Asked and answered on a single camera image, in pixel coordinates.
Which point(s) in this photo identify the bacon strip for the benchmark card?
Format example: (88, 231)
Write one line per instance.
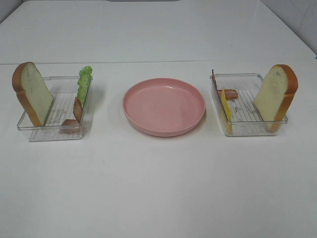
(230, 94)
(77, 111)

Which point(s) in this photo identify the green lettuce leaf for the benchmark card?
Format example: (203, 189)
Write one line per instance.
(85, 77)

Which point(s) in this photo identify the bread slice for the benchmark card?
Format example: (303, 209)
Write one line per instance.
(276, 95)
(32, 92)

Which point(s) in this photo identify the pink round plate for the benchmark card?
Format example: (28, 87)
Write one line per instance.
(164, 107)

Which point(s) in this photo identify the yellow cheese slice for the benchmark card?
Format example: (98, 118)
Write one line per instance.
(227, 113)

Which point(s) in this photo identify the right clear plastic tray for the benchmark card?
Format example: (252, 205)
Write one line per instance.
(245, 118)

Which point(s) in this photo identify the clear plastic tray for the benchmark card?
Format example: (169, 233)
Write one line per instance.
(245, 118)
(61, 123)

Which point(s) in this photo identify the left clear plastic tray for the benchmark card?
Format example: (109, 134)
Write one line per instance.
(61, 123)

